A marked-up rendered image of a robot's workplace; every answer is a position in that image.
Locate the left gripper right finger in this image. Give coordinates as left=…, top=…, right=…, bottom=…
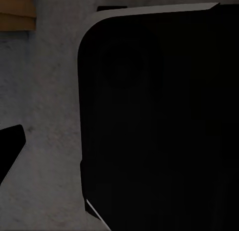
left=223, top=124, right=239, bottom=164

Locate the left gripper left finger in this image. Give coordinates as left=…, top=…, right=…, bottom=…
left=0, top=124, right=26, bottom=184

